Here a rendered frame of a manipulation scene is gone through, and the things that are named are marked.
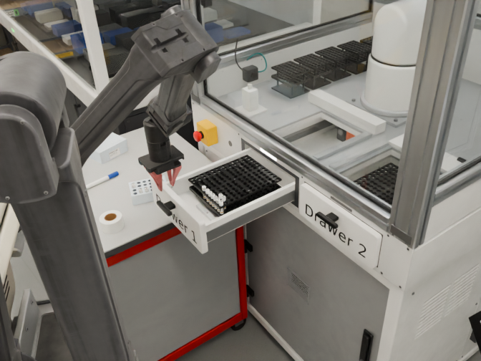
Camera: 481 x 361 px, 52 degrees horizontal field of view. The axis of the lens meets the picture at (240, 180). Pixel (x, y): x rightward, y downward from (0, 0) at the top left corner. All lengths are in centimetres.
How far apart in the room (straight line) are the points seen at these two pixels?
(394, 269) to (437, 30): 60
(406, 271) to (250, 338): 107
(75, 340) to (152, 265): 115
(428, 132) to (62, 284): 80
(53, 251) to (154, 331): 146
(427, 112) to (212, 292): 116
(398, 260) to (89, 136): 79
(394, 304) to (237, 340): 97
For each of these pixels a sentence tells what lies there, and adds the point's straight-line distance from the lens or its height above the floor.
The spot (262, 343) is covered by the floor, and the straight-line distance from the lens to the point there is 219.
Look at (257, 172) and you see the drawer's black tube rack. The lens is 153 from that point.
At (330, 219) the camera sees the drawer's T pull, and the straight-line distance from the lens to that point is 133.
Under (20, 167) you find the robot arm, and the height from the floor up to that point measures 158.
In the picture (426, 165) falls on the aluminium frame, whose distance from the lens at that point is 110.
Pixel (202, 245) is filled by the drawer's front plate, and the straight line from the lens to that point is 135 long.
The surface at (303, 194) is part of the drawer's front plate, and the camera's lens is 143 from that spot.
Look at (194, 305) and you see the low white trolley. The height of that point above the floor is 32.
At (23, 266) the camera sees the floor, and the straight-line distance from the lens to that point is 278.
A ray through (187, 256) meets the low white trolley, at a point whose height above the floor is 57.
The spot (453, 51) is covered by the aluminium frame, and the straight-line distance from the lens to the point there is 99.
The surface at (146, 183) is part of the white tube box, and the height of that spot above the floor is 80.
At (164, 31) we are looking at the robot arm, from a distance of 77.
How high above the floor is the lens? 176
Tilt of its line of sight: 35 degrees down
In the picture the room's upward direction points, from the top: 3 degrees counter-clockwise
